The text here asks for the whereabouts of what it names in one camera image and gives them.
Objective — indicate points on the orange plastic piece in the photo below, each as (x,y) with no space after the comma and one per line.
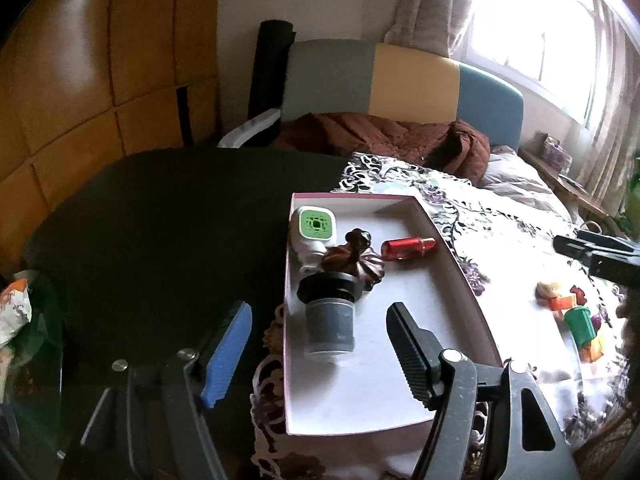
(595,347)

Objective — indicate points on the glass side table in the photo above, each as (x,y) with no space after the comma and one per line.
(35,385)

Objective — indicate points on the white chair armrest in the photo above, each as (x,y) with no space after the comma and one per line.
(250,127)

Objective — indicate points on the white floral embroidered tablecloth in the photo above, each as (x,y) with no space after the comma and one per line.
(520,260)

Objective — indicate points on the orange toy block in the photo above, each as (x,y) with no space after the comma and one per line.
(562,303)

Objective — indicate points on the green toy cup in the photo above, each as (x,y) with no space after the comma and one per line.
(580,325)

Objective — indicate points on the green object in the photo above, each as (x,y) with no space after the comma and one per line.
(634,195)

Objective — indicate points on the wooden side shelf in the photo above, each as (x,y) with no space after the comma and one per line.
(585,200)

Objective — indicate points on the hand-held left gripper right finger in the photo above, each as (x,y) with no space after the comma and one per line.
(412,355)

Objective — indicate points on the window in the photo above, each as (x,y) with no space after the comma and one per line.
(525,35)

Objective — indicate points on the green and white thermometer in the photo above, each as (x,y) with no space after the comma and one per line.
(315,224)

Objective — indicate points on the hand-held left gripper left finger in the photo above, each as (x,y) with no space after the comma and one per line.
(225,360)

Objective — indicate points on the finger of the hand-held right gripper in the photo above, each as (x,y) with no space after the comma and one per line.
(610,241)
(615,267)

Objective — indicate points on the patterned small box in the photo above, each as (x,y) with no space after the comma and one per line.
(557,152)

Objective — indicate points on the yellow oval stone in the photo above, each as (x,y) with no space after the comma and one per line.
(549,289)

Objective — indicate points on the grey cylinder with black cap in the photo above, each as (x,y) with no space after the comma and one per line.
(330,325)

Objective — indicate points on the brown quilted jacket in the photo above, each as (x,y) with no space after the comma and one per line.
(380,135)

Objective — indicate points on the red metallic tube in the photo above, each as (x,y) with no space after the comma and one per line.
(405,248)

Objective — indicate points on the grey yellow blue upholstered headboard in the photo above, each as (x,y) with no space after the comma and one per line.
(415,80)

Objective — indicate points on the pale pink bedding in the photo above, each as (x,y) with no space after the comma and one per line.
(520,175)

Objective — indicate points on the striped beige curtain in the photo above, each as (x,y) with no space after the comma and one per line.
(612,110)

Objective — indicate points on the wooden wardrobe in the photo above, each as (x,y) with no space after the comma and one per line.
(100,60)

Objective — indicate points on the pink cardboard box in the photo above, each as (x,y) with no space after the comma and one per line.
(350,385)

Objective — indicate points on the crumpled snack bag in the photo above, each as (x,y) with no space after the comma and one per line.
(15,305)

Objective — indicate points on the black rolled mat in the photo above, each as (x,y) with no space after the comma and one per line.
(270,70)

